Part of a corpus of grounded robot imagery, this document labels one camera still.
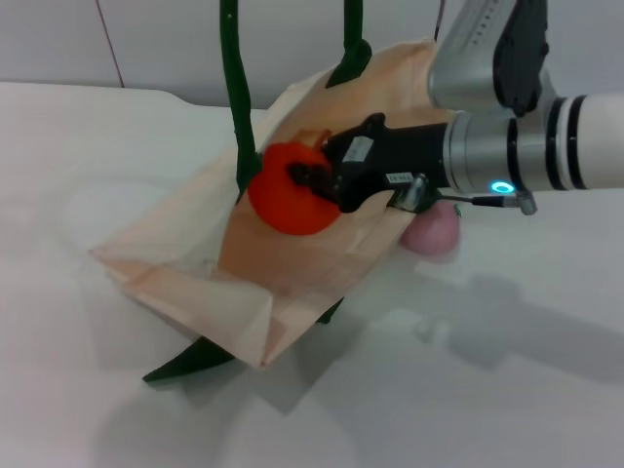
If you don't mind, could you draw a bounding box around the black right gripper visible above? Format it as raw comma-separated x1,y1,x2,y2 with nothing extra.
290,111,450,215

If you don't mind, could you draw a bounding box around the orange fruit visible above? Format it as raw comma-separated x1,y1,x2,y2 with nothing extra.
247,139,343,239

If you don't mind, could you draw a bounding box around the cream handbag with green handles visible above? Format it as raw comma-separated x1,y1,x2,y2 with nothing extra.
89,0,458,387

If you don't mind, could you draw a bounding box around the pink peach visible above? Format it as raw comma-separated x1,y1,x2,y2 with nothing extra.
400,201,463,257

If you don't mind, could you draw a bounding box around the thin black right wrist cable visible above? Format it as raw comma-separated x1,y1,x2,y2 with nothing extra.
437,188,539,216

